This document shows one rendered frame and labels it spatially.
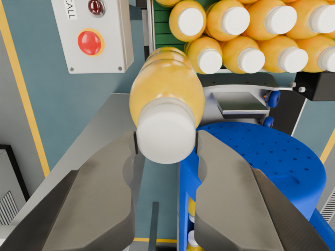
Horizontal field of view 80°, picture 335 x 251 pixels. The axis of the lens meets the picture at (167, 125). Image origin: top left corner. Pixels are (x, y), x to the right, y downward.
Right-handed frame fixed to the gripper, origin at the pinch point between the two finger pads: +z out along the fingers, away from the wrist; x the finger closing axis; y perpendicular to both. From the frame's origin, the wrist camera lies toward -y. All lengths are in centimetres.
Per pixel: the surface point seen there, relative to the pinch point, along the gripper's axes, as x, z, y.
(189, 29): 3.4, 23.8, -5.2
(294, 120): 88, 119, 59
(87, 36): -12.5, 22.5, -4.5
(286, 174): 21.0, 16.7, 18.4
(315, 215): 68, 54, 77
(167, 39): -0.3, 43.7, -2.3
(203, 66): 6.0, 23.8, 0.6
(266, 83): 25.6, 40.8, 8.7
